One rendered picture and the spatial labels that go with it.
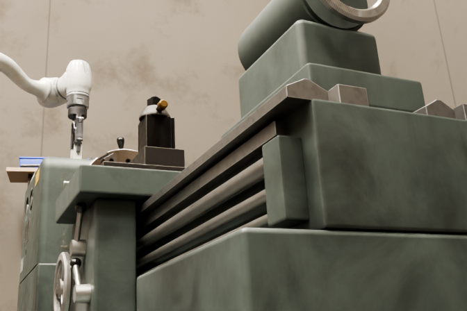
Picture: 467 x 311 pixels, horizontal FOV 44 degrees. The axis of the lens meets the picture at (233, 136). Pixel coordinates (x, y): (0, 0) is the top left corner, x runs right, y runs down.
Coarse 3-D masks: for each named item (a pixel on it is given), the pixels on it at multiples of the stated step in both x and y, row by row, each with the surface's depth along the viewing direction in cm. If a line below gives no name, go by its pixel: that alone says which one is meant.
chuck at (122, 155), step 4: (108, 152) 200; (112, 152) 201; (116, 152) 201; (120, 152) 202; (124, 152) 203; (128, 152) 203; (132, 152) 204; (136, 152) 204; (116, 156) 201; (120, 156) 201; (124, 156) 202; (128, 156) 203; (132, 156) 203; (96, 160) 197; (120, 160) 201; (124, 160) 202; (128, 160) 203; (92, 164) 196; (96, 164) 197; (100, 164) 197
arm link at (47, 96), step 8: (0, 56) 208; (0, 64) 209; (8, 64) 212; (16, 64) 218; (8, 72) 215; (16, 72) 218; (16, 80) 222; (24, 80) 226; (32, 80) 235; (40, 80) 241; (48, 80) 240; (56, 80) 241; (24, 88) 231; (32, 88) 234; (40, 88) 237; (48, 88) 238; (56, 88) 239; (40, 96) 239; (48, 96) 239; (56, 96) 240; (40, 104) 247; (48, 104) 244; (56, 104) 245
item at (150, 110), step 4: (144, 108) 148; (148, 108) 146; (152, 108) 146; (144, 112) 146; (148, 112) 145; (152, 112) 145; (156, 112) 145; (160, 112) 145; (164, 112) 146; (140, 116) 146; (144, 116) 146; (168, 116) 147; (140, 120) 148
